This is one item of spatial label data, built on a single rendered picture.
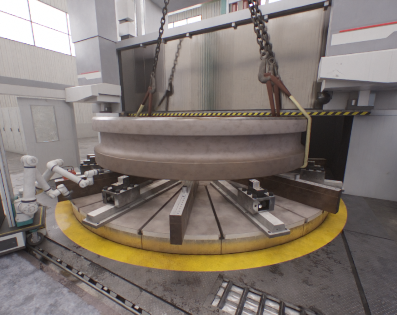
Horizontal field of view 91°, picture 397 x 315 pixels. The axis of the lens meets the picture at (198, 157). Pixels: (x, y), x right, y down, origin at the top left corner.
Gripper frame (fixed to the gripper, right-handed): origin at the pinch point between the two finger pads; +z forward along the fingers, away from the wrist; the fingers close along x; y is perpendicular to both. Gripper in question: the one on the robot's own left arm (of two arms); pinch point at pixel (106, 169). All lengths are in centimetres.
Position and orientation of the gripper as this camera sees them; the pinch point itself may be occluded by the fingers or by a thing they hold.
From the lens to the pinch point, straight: 361.5
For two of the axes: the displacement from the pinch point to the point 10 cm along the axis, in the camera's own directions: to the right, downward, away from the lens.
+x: -8.2, -1.2, 5.6
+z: 5.8, -1.7, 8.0
